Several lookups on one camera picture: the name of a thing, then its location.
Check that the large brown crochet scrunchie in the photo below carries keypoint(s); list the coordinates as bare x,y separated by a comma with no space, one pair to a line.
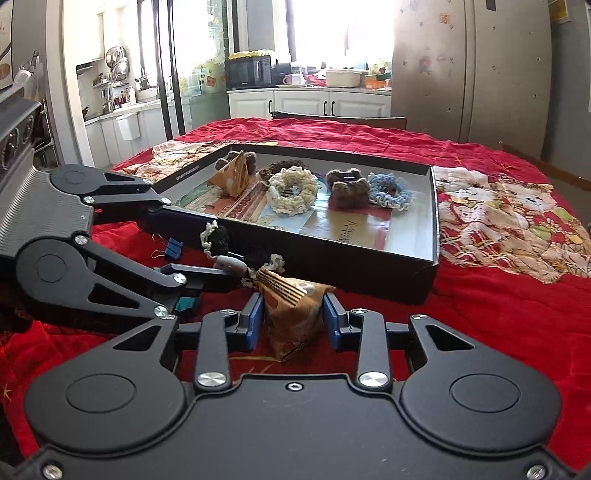
281,165

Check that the bright window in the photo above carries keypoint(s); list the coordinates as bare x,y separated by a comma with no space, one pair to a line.
341,27

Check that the white cabinet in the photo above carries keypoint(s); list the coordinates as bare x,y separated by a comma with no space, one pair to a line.
304,104

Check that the white plastic basin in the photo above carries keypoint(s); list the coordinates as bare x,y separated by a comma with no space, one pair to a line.
344,78

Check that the white mug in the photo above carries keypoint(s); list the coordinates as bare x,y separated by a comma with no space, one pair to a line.
293,80

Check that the blue binder clip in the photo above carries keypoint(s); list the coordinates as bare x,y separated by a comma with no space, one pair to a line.
174,249

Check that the grey refrigerator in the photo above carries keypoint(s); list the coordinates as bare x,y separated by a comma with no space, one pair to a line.
471,69

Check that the red cartoon sticker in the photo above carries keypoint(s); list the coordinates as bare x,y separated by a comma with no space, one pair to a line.
425,64

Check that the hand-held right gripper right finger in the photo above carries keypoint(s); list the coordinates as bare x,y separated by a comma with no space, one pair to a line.
333,323

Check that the tan triangular packet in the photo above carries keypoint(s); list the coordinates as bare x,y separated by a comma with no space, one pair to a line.
233,177
291,318

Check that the wall picture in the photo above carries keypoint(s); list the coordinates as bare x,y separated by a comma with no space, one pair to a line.
5,41

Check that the black cardboard box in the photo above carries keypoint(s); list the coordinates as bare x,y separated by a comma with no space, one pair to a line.
369,272

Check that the white hanging bin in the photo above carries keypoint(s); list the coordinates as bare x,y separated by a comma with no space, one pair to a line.
128,127

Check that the red printed blanket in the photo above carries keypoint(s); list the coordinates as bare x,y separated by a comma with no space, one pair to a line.
485,314

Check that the black microwave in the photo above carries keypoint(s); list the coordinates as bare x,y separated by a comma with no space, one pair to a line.
247,71

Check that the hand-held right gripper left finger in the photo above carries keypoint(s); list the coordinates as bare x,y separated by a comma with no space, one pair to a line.
255,323

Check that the metal dish rack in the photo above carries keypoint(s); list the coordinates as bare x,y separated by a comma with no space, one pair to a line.
117,62

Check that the kitchen counter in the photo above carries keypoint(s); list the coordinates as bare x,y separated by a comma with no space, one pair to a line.
106,138

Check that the illustrated textbook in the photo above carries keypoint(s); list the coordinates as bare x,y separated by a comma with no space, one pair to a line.
351,230

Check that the black scrunchie with lace trim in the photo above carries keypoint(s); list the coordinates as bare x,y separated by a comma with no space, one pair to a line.
220,240

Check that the blue crochet scrunchie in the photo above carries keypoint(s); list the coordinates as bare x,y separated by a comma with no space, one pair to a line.
378,199

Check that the sliding glass door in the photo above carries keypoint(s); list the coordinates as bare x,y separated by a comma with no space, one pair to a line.
198,60

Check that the wooden chair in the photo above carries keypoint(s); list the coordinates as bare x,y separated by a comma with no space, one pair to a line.
337,121

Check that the cream crochet scrunchie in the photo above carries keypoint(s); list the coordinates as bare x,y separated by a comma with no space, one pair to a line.
305,184

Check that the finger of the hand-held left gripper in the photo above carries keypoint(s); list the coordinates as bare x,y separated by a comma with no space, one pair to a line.
184,219
207,279

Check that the teal binder clip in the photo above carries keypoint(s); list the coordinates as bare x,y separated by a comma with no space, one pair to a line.
187,305

